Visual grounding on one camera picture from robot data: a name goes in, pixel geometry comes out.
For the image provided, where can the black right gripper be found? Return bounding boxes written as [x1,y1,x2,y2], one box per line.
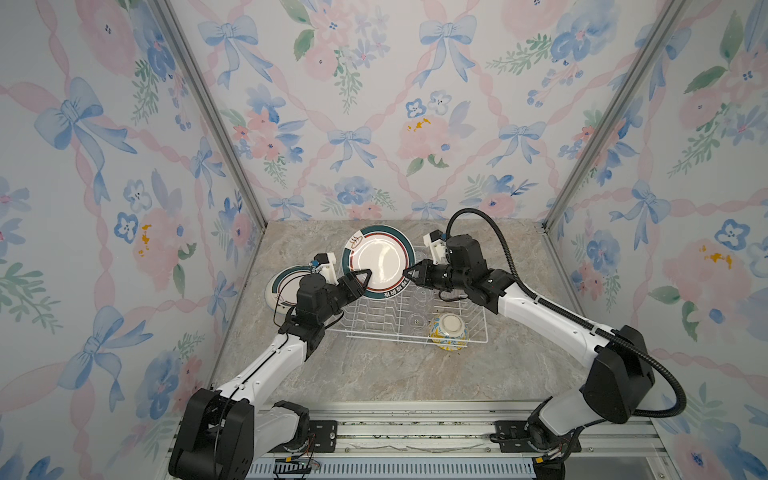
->
[402,261,470,295]

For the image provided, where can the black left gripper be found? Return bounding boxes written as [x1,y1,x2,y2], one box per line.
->
[316,268,370,328]

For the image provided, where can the white plate dark underside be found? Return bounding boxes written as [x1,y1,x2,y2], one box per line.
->
[341,225,416,300]

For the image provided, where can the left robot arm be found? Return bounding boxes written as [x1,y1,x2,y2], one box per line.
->
[168,269,372,479]

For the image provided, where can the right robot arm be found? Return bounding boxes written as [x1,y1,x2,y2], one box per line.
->
[403,234,655,465]

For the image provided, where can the clear faceted glass front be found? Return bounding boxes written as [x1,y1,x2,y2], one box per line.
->
[404,313,431,337]

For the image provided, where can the blue yellow patterned bowl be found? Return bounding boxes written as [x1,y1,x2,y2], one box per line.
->
[428,313,468,351]

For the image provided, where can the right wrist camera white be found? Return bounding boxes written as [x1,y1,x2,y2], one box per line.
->
[423,230,449,264]

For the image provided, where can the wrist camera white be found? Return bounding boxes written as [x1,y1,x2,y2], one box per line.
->
[423,230,449,264]
[310,252,338,284]

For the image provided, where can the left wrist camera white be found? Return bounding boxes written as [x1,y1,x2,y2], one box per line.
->
[310,252,338,284]

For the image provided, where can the white wire dish rack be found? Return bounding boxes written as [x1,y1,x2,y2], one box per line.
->
[331,284,489,350]

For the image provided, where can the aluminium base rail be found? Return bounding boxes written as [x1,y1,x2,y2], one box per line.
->
[158,400,682,480]

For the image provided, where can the black corrugated cable conduit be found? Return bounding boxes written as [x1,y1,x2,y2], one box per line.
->
[445,208,688,419]

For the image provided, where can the left aluminium corner post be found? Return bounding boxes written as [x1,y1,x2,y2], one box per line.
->
[148,0,267,231]

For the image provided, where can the aluminium corner post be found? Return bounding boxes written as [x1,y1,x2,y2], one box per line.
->
[148,0,267,231]
[541,0,689,234]

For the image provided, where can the right aluminium corner post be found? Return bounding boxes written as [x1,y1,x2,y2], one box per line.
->
[541,0,689,234]

